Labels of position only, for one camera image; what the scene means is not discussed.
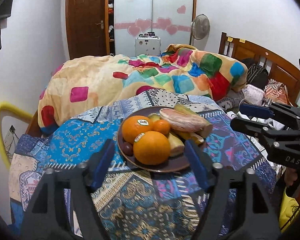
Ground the striped cloth on bed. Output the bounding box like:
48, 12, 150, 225
263, 79, 291, 105

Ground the black bag on bed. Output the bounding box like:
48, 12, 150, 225
241, 58, 269, 90

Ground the wooden bed headboard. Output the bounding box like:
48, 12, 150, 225
218, 32, 300, 106

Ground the cut baguette bread piece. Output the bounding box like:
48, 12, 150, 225
167, 133, 185, 157

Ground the blue patterned bedspread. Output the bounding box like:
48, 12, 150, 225
8, 89, 276, 239

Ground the small mandarin on plate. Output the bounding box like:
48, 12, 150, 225
153, 119, 171, 136

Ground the dark brown round plate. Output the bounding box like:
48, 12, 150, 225
117, 107, 189, 173

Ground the dark purple fruit on plate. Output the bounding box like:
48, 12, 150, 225
122, 142, 134, 157

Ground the large orange front Dole sticker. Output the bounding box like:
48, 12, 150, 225
133, 131, 171, 165

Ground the large orange dole sticker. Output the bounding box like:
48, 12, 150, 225
133, 131, 171, 165
122, 115, 153, 144

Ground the white standing fan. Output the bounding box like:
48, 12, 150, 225
190, 14, 210, 46

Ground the large orange rear Dole sticker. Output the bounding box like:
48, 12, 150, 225
122, 115, 153, 144

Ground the white box appliance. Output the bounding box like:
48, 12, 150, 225
135, 31, 161, 56

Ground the colourful patchwork fleece blanket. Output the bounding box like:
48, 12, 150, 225
37, 44, 248, 134

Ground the white wardrobe with pink hearts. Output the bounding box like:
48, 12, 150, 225
113, 0, 196, 56

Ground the brown wooden door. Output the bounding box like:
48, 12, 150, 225
65, 0, 110, 59

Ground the yellow chair frame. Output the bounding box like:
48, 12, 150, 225
0, 101, 32, 170

